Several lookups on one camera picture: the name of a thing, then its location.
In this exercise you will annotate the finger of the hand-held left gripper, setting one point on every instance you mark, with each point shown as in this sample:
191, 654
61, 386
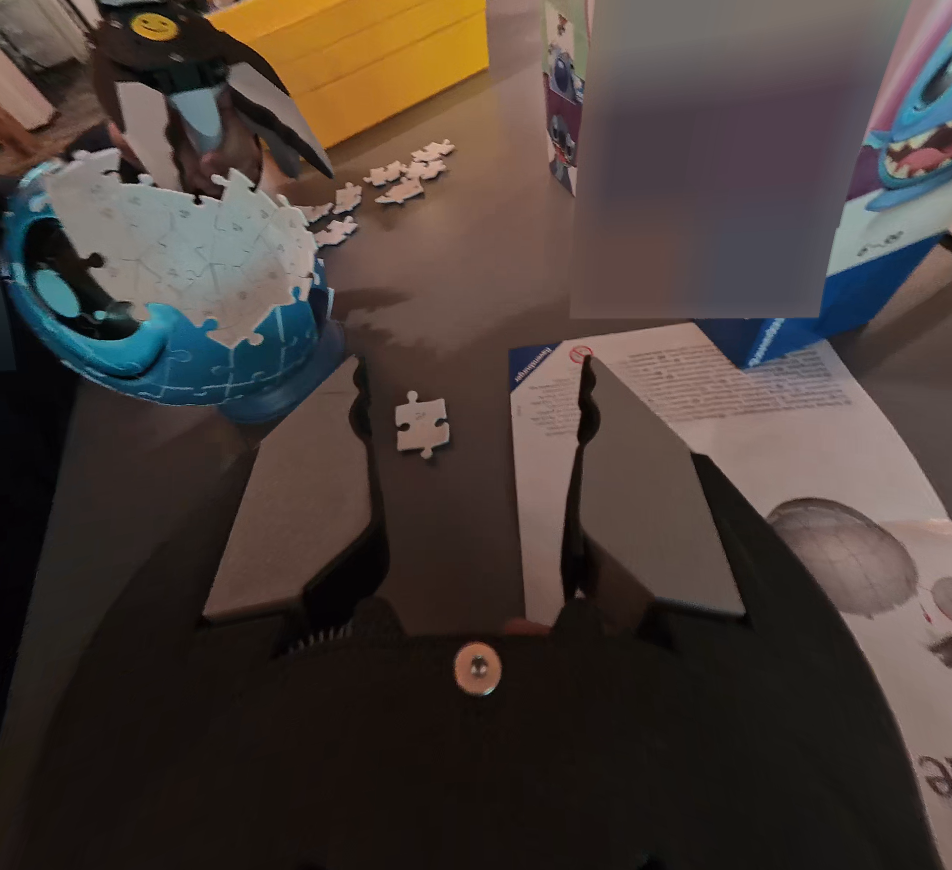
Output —
271, 115
149, 133

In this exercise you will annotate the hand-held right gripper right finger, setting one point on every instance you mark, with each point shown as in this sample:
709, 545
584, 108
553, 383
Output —
647, 513

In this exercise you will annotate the blue ball stand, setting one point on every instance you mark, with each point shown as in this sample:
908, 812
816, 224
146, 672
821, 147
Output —
297, 386

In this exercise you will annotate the cartoon print puzzle box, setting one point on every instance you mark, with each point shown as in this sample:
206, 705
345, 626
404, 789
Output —
915, 156

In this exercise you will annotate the yellow plastic bin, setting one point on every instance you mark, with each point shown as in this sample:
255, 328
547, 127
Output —
372, 44

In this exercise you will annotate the single white puzzle piece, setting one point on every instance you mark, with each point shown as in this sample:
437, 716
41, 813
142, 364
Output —
420, 423

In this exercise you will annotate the white instruction leaflet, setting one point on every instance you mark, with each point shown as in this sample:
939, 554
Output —
744, 423

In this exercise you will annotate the blue white puzzle ball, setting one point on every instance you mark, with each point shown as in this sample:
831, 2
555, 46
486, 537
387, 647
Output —
186, 267

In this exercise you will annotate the pile of puzzle pieces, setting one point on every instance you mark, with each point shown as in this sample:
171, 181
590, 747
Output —
398, 191

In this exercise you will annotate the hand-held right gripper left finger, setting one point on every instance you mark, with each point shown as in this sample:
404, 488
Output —
290, 513

